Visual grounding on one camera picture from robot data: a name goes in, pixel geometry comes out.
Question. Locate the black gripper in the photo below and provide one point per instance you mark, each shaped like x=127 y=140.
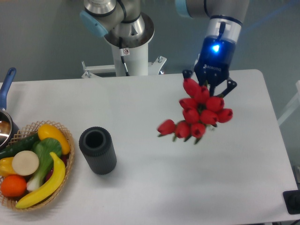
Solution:
x=213 y=65

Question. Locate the red tulip bouquet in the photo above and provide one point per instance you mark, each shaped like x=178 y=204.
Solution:
x=200 y=111

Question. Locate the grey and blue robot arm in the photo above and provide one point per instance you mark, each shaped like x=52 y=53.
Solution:
x=226 y=16

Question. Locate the dark grey ribbed vase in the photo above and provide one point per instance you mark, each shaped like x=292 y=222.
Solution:
x=97 y=147

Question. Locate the black device at edge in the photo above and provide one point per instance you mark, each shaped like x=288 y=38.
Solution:
x=292 y=201

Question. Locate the green bok choy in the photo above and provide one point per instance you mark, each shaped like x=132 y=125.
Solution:
x=43 y=149

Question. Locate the yellow banana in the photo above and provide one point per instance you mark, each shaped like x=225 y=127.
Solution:
x=48 y=187

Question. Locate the woven wicker basket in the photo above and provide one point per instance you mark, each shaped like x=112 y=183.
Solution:
x=30 y=130

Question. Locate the red fruit in basket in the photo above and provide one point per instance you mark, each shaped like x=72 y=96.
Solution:
x=48 y=176

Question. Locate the green cucumber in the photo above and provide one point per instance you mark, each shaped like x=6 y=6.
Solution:
x=21 y=145

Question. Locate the round beige slice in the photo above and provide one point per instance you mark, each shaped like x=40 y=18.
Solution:
x=25 y=163

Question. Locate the yellow bell pepper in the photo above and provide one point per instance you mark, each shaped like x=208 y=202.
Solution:
x=6 y=168

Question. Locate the orange fruit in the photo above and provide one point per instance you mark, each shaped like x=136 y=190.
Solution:
x=13 y=186

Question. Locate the white frame at right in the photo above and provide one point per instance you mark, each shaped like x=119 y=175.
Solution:
x=291 y=106

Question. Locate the blue handled steel pot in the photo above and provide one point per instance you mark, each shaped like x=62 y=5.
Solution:
x=7 y=126

